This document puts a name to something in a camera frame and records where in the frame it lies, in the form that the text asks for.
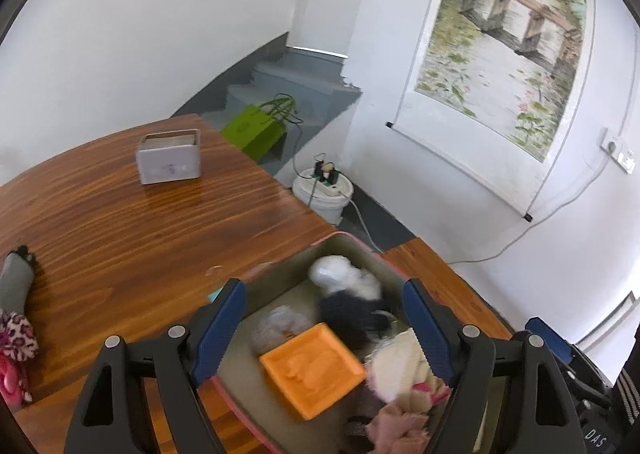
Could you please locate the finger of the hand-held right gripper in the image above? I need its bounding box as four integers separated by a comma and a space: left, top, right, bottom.
524, 317, 613, 407

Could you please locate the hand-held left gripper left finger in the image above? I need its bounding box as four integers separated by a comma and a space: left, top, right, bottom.
64, 278, 247, 454

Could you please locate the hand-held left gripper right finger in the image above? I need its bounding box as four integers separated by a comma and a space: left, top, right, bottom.
402, 278, 586, 454

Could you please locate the cream sock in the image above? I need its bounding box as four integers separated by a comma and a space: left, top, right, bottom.
365, 328, 451, 402

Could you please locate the pink cardboard box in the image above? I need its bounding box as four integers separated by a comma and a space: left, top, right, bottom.
197, 231, 493, 454

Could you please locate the black fuzzy sock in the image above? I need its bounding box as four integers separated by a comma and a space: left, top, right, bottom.
316, 290, 401, 350

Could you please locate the large orange toy cube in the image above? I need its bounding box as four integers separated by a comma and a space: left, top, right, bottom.
259, 323, 367, 421

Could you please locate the beige sock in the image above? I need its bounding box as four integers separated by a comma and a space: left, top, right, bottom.
365, 391, 453, 454

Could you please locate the large leopard print sock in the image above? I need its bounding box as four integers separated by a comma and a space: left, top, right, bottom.
0, 309, 40, 362

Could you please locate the grey sock black cuff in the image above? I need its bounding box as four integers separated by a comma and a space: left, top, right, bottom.
0, 245, 36, 315

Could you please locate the pink knotted sock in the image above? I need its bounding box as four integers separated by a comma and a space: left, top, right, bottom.
0, 351, 33, 410

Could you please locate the person's right forearm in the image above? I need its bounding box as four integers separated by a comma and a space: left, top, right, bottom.
607, 334, 640, 454

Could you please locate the wooden desktop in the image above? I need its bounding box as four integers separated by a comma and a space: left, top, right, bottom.
0, 113, 351, 454

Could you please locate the white plastic bucket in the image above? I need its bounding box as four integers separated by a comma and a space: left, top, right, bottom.
292, 173, 355, 226

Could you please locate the white power strip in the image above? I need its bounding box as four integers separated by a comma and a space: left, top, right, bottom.
307, 173, 351, 196

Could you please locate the white tissue box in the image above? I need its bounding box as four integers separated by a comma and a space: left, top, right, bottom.
136, 128, 202, 185

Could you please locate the green paper bag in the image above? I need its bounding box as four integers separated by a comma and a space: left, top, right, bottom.
220, 95, 303, 160

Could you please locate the grey staircase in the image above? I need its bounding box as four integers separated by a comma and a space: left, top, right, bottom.
170, 32, 363, 175

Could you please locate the hanging scroll painting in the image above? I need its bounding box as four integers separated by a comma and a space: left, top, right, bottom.
386, 0, 598, 224

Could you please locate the grey wall cable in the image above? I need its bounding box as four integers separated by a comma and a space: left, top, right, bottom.
445, 139, 621, 265

